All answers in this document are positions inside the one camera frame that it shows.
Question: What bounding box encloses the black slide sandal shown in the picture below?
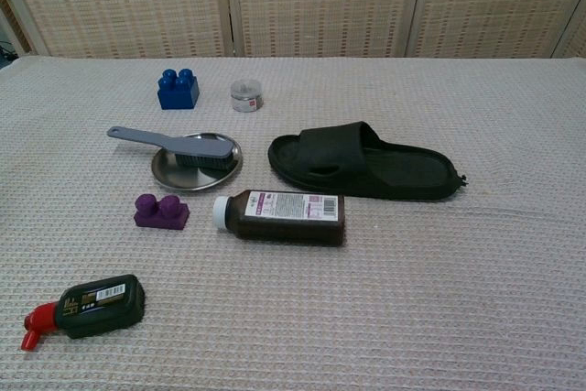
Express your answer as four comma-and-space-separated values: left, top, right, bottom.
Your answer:
266, 121, 469, 202

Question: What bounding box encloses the grey scrub brush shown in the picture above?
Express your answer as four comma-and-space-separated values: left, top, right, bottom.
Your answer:
106, 125, 235, 168

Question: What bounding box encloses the dark bottle red nozzle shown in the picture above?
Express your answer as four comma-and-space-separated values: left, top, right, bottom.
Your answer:
20, 274, 148, 352

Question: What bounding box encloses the brown bottle with white cap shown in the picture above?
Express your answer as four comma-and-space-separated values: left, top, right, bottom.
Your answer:
212, 189, 346, 248

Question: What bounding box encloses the small clear plastic jar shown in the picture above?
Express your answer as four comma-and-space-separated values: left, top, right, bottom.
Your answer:
229, 79, 266, 114

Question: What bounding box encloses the round steel plate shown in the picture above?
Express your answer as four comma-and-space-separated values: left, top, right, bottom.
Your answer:
151, 132, 243, 193

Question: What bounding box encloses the purple toy building block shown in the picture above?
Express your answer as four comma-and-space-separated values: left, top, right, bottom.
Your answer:
133, 193, 190, 232

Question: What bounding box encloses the blue toy building block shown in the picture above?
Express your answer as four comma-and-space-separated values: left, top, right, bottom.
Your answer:
157, 68, 201, 111

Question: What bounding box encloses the woven table cloth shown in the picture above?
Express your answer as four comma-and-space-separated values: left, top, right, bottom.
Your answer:
0, 55, 586, 391

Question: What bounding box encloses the bamboo folding screen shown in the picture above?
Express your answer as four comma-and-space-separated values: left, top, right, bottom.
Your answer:
0, 0, 586, 60

